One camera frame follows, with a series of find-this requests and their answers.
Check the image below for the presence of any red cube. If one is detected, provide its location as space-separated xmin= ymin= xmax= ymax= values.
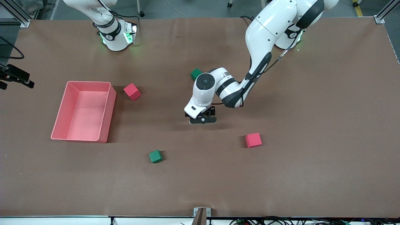
xmin=245 ymin=132 xmax=263 ymax=148
xmin=123 ymin=82 xmax=142 ymax=101

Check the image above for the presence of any brown table cover sheet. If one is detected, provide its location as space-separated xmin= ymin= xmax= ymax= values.
xmin=0 ymin=17 xmax=400 ymax=218

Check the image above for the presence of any pink plastic bin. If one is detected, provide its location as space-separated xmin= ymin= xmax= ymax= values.
xmin=51 ymin=81 xmax=117 ymax=143

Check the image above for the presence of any right arm black wrist cable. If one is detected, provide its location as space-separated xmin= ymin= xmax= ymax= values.
xmin=0 ymin=35 xmax=25 ymax=60

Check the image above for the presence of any arm black wrist cable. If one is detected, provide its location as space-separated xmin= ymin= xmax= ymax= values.
xmin=216 ymin=29 xmax=303 ymax=108
xmin=0 ymin=35 xmax=25 ymax=60

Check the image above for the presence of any aluminium frame profile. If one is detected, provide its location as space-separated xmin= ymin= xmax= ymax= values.
xmin=0 ymin=0 xmax=31 ymax=28
xmin=374 ymin=0 xmax=400 ymax=25

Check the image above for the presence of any left arm black wrist cable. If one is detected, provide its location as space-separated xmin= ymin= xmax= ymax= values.
xmin=216 ymin=29 xmax=303 ymax=108

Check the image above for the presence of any metal camera pole bracket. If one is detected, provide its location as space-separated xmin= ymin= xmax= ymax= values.
xmin=192 ymin=207 xmax=212 ymax=225

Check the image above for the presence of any white floor cable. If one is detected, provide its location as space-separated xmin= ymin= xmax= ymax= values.
xmin=167 ymin=0 xmax=188 ymax=18

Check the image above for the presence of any right arm black base cable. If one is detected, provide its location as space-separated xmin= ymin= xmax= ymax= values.
xmin=92 ymin=0 xmax=140 ymax=35

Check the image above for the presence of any tangled black cable bundle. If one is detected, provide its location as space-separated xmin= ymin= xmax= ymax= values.
xmin=230 ymin=216 xmax=400 ymax=225

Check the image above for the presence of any white table edge rail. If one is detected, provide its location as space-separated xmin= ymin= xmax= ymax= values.
xmin=0 ymin=215 xmax=400 ymax=225

